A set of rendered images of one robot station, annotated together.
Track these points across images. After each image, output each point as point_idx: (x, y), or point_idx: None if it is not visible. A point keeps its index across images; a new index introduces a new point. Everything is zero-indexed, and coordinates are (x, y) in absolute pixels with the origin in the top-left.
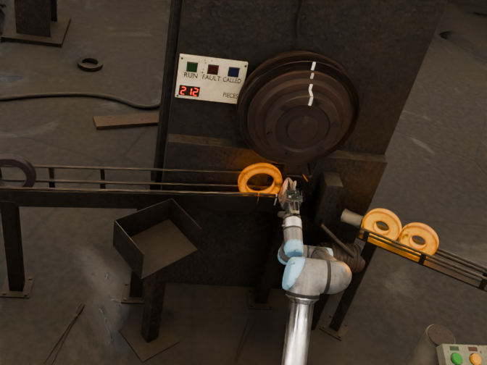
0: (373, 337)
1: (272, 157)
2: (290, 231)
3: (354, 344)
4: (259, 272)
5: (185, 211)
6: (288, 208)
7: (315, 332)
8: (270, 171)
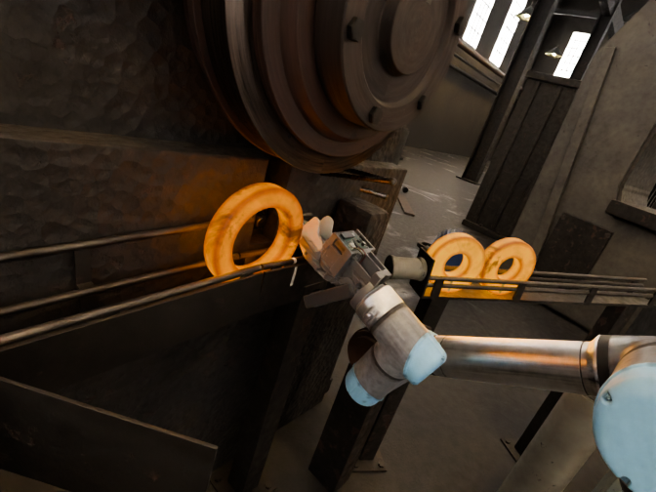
0: (406, 437)
1: (299, 153)
2: (402, 320)
3: (400, 464)
4: (229, 436)
5: (91, 405)
6: (359, 273)
7: (351, 481)
8: (285, 201)
